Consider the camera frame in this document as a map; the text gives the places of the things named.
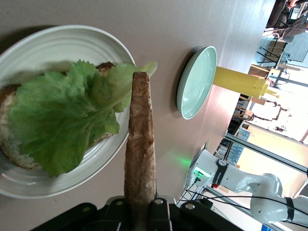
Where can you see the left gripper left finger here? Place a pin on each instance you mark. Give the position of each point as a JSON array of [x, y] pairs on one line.
[[96, 216]]

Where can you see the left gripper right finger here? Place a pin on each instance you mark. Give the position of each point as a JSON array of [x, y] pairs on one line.
[[183, 216]]

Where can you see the round-topped bread slice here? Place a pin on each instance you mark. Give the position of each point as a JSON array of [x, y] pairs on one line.
[[140, 144]]

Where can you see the green lettuce leaf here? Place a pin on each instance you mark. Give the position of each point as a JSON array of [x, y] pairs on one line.
[[53, 115]]

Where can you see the square-cornered bread slice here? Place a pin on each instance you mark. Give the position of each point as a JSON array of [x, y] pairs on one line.
[[7, 144]]

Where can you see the yellow mustard squeeze bottle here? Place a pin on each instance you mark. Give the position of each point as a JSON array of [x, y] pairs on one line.
[[235, 79]]

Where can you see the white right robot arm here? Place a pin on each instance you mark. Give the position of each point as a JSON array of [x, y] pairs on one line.
[[264, 183]]

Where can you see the mint green plate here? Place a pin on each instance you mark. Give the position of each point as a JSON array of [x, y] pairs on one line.
[[197, 84]]

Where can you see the beige plate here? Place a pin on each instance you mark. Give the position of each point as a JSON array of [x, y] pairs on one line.
[[48, 41]]

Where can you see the seated background person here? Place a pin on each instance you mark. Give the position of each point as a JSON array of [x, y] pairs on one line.
[[297, 26]]

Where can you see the aluminium frame beam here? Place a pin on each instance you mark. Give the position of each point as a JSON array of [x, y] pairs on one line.
[[264, 151]]

